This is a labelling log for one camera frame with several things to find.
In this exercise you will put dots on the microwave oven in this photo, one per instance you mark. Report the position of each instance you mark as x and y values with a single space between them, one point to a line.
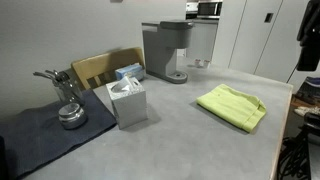
209 8

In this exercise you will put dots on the white tissue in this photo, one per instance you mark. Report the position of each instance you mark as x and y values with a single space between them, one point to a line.
121 85

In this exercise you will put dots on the round silver tin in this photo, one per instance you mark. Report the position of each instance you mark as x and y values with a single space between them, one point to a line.
71 116

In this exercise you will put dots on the yellow microfibre towel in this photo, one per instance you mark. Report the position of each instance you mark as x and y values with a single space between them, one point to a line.
230 105

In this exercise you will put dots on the grey kitchen counter cabinet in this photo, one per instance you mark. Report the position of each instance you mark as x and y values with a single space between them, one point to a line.
203 40

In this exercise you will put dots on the glass utensil jar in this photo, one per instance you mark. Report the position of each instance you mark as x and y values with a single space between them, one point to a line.
68 91

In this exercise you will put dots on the dark blue cloth mat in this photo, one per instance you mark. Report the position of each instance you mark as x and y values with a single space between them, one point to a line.
36 136

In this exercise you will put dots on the grey pod coffee machine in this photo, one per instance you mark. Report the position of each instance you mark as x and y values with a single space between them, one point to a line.
160 50

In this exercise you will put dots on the blue tissue pack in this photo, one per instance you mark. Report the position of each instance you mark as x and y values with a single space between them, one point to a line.
128 71

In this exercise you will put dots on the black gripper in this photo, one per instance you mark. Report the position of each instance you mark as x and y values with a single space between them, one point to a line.
311 23

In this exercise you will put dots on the grey cube tissue box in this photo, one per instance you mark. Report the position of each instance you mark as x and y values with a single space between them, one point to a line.
131 106

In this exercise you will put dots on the coffee pod with red lid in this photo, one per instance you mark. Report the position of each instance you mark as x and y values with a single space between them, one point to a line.
206 63
198 62

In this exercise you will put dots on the dark striped bag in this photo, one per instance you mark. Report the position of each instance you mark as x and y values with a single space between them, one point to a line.
310 90

